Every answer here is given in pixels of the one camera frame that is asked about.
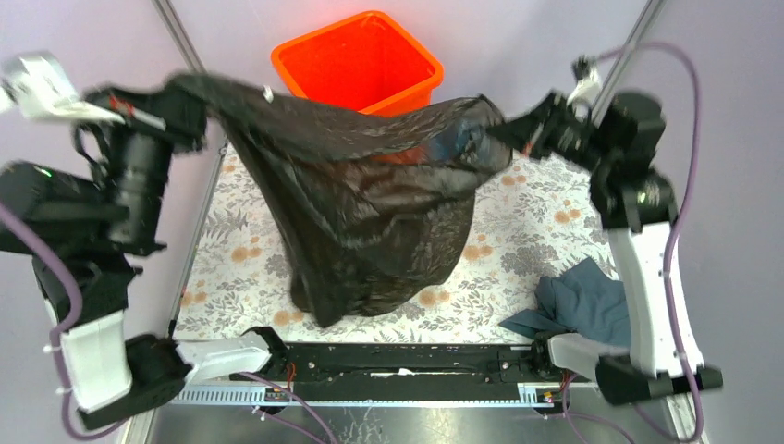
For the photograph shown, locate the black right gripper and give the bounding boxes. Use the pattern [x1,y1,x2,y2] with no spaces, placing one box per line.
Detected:
[484,88,619,176]

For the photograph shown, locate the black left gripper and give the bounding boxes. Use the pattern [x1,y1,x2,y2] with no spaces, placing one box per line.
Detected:
[76,69,209,252]

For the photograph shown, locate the black plastic trash bag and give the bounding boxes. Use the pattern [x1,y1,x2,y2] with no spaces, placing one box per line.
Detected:
[167,73,513,327]

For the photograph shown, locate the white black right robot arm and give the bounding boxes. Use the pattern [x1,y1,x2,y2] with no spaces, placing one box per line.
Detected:
[486,91,724,405]

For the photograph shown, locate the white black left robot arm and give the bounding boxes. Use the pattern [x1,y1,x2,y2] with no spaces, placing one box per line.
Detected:
[1,87,288,440]

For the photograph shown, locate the orange plastic trash bin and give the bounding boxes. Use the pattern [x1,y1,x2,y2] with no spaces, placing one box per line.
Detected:
[270,10,445,117]

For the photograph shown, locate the floral patterned table mat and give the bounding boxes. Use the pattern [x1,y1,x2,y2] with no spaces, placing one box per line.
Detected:
[175,152,616,344]

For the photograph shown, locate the grey-blue cloth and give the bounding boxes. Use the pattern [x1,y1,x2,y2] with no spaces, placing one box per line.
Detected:
[499,258,631,348]

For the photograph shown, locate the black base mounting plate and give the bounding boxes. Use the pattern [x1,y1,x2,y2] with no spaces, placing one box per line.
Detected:
[257,342,560,402]

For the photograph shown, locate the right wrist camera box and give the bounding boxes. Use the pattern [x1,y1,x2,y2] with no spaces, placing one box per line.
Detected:
[567,55,603,110]

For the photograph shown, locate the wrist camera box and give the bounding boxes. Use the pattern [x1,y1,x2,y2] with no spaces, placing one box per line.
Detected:
[567,55,603,110]
[1,51,125,124]

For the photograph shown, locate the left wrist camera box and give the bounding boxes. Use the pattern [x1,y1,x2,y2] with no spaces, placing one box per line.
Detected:
[1,51,125,124]

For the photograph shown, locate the aluminium front rail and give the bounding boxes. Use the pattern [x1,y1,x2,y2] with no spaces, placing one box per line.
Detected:
[139,344,561,408]

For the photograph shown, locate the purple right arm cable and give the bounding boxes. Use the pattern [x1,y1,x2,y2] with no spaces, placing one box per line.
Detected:
[560,41,705,444]

